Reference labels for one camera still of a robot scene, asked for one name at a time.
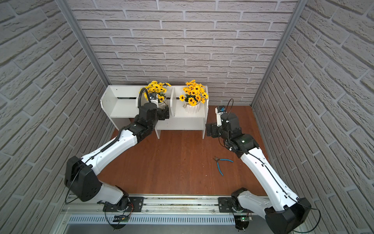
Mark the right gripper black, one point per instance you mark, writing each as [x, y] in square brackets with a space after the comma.
[214, 127]

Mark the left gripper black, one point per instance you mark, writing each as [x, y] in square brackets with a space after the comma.
[165, 112]

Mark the sunflower pot white vase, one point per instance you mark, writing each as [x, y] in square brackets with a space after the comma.
[193, 96]
[160, 88]

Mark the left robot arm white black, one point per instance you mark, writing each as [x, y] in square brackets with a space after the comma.
[81, 173]

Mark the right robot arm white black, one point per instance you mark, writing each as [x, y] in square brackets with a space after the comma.
[283, 210]

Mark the white wooden shelf unit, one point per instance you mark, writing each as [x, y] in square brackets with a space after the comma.
[120, 103]

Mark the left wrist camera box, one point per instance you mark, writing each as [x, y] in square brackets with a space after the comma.
[153, 97]

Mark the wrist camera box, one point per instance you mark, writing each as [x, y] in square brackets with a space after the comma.
[153, 97]
[219, 110]

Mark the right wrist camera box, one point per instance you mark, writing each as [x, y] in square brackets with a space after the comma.
[219, 110]

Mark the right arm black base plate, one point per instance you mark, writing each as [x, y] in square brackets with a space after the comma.
[231, 205]

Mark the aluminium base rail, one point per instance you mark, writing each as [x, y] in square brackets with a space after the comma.
[156, 205]

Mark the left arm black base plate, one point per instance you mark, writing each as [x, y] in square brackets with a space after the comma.
[136, 203]

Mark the white perforated cable tray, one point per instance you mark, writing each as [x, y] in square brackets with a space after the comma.
[156, 219]

